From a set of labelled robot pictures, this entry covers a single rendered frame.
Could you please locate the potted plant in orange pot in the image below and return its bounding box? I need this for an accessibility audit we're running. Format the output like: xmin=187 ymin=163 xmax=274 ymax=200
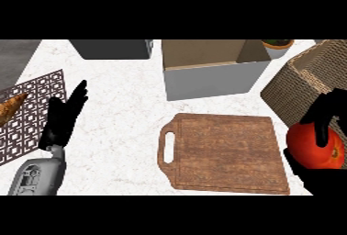
xmin=259 ymin=39 xmax=295 ymax=61

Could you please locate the brown wooden cutting board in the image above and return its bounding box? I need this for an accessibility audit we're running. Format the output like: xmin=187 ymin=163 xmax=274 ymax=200
xmin=156 ymin=112 xmax=290 ymax=196

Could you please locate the tan wicker basket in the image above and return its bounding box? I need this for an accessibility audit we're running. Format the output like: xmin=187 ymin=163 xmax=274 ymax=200
xmin=258 ymin=39 xmax=347 ymax=169

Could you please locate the grey open box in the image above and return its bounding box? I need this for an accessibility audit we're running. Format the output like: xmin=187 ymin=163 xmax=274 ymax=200
xmin=159 ymin=39 xmax=273 ymax=102

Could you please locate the orange-brown croissant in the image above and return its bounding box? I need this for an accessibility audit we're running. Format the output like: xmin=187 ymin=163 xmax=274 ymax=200
xmin=0 ymin=92 xmax=29 ymax=128

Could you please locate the brown patterned placemat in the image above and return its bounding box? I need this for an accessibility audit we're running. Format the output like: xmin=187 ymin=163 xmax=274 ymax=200
xmin=0 ymin=69 xmax=69 ymax=167

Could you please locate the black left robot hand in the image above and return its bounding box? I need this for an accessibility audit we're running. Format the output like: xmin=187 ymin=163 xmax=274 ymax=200
xmin=36 ymin=79 xmax=89 ymax=153

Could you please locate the red tomato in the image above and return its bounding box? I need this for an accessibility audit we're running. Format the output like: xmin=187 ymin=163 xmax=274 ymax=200
xmin=286 ymin=122 xmax=345 ymax=170

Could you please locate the dark grey appliance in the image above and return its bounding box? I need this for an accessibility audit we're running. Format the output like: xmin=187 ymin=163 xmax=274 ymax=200
xmin=67 ymin=39 xmax=154 ymax=61

